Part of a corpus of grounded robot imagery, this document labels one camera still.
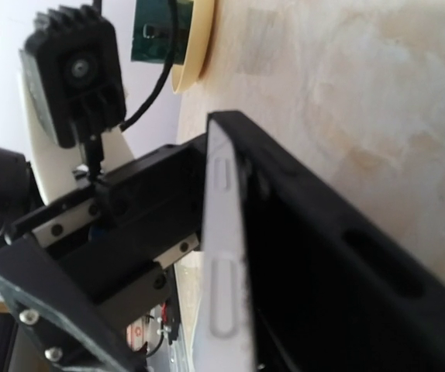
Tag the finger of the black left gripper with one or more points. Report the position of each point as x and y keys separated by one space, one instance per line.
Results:
x=64 y=324

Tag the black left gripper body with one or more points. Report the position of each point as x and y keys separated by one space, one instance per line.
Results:
x=104 y=234

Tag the white phone black screen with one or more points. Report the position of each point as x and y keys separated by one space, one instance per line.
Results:
x=224 y=331

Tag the beige saucer plate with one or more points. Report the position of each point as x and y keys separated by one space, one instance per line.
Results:
x=185 y=75

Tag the black mug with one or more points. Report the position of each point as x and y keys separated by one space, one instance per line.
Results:
x=152 y=29

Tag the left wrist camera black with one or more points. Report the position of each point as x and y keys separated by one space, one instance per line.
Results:
x=71 y=64

